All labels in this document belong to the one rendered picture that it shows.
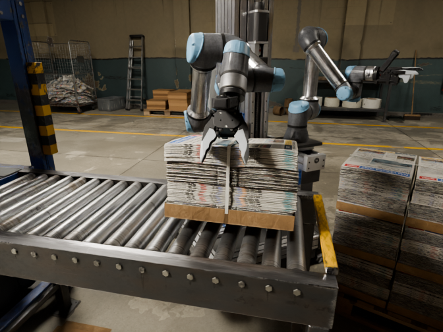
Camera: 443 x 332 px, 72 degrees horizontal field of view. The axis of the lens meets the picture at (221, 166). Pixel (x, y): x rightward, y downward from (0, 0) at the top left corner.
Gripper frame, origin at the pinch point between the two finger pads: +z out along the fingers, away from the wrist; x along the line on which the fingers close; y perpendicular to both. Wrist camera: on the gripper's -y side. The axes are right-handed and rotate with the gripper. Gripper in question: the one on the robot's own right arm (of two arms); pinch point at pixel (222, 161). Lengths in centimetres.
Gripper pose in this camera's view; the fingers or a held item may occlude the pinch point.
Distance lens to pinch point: 77.4
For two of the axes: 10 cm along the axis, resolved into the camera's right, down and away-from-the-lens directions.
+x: -9.8, -0.5, 2.1
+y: 1.9, 2.8, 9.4
